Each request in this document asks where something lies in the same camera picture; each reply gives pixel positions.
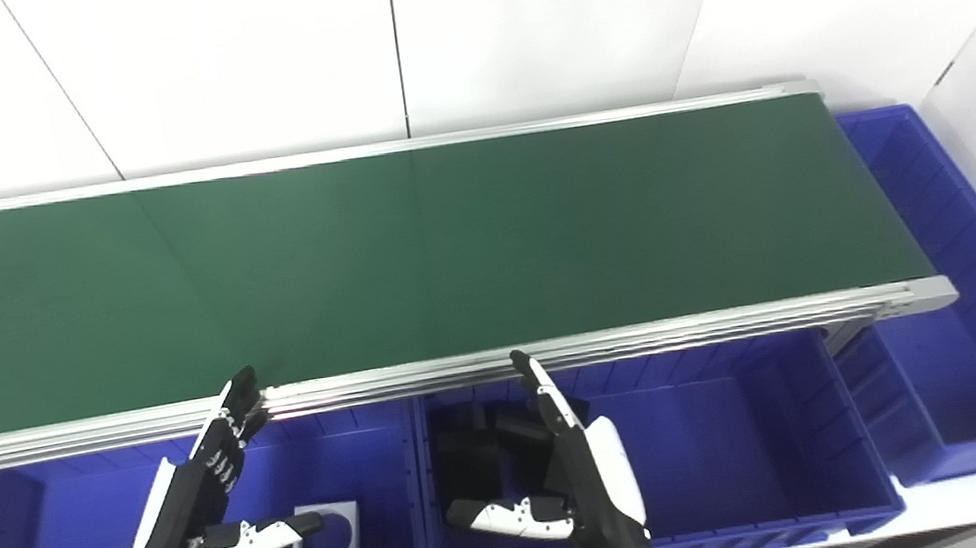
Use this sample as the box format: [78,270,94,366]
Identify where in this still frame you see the long empty blue plastic bin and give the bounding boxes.
[804,96,976,493]

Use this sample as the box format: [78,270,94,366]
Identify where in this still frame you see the green conveyor belt aluminium frame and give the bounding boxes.
[0,65,966,470]

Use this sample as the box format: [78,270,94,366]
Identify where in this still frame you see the blue plastic bin black parts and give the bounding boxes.
[407,320,911,548]

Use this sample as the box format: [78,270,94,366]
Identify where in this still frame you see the black block part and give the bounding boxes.
[490,396,564,500]
[425,400,505,506]

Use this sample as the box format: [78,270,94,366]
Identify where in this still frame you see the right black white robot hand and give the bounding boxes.
[427,336,653,548]

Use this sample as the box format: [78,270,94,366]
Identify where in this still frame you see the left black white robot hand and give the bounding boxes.
[110,359,329,548]

